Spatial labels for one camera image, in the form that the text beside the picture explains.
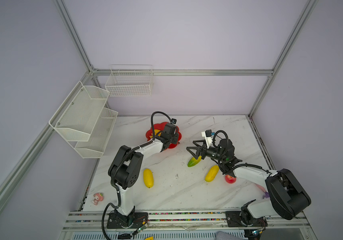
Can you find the yellow fake lemon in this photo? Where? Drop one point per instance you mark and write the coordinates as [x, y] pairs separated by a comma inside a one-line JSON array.
[[148, 178]]

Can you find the red flower-shaped fruit bowl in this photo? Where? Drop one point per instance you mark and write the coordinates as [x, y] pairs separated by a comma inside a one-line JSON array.
[[160, 127]]

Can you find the white wire wall basket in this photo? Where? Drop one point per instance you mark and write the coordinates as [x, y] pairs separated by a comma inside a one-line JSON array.
[[130, 81]]

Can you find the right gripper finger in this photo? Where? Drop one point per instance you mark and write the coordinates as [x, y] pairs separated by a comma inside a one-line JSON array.
[[196, 152], [200, 143]]

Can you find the red fake apple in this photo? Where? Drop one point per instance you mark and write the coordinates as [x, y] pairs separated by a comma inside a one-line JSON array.
[[230, 180]]

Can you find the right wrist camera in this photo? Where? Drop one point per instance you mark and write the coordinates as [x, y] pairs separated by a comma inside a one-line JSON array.
[[208, 135]]

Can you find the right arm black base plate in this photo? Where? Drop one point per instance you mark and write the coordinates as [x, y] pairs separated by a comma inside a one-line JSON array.
[[234, 219]]

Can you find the white mesh two-tier shelf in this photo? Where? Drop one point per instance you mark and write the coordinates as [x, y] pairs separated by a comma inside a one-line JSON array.
[[84, 121]]

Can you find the yellow fake banana bunch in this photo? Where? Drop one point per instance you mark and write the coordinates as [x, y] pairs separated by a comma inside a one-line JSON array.
[[150, 133]]

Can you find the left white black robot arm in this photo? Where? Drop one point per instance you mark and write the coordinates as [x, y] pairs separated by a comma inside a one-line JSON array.
[[126, 165]]

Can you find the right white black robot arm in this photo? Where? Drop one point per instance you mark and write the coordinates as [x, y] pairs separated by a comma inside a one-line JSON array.
[[287, 197]]

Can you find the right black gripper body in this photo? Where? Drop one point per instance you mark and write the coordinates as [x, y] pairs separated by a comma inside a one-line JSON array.
[[212, 153]]

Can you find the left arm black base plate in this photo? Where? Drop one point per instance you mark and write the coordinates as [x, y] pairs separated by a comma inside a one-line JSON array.
[[132, 221]]

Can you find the yellow fake fruit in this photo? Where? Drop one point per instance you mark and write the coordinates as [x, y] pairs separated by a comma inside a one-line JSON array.
[[212, 173]]

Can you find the pink small toy figure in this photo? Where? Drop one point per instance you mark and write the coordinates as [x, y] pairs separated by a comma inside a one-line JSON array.
[[97, 197]]

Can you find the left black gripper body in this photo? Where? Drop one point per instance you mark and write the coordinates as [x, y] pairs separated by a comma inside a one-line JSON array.
[[174, 139]]

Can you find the green yellow fake mango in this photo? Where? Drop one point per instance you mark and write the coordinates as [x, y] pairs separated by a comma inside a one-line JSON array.
[[194, 161]]

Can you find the aluminium front mounting rail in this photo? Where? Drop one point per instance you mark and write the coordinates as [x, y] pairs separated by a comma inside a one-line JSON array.
[[84, 221]]

